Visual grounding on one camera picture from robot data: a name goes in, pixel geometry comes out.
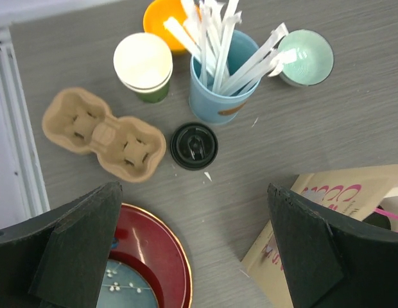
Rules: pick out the light green ceramic bowl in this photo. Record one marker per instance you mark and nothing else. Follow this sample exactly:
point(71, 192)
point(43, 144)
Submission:
point(308, 58)

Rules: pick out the blue straw holder cup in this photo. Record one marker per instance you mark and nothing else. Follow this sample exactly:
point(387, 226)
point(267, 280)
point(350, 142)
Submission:
point(214, 108)

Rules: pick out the cardboard cup carrier tray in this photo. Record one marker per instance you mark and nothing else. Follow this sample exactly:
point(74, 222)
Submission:
point(83, 123)

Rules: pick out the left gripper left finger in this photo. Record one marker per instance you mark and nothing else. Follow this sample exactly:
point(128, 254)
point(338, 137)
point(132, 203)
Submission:
point(58, 259)

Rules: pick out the stack of paper cups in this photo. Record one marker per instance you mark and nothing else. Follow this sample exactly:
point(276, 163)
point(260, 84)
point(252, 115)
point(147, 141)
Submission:
point(144, 64)

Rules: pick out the stack of black lids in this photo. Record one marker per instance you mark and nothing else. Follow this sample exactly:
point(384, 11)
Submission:
point(193, 146)

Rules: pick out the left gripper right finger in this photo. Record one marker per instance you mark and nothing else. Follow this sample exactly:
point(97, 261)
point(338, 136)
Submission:
point(330, 259)

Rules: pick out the grey blue plate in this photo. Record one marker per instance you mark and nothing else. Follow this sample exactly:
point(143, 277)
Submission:
point(123, 286)

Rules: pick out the pink paper gift bag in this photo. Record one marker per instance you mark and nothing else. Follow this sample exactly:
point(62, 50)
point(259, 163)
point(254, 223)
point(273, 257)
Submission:
point(356, 193)

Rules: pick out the aluminium frame rail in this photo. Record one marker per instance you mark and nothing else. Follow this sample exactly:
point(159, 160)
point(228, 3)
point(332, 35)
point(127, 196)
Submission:
point(17, 120)

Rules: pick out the red round tray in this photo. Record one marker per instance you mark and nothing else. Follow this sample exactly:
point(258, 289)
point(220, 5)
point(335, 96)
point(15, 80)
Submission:
point(146, 244)

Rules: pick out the orange bowl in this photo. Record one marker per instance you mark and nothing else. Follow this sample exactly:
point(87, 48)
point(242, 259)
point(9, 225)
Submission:
point(157, 13)

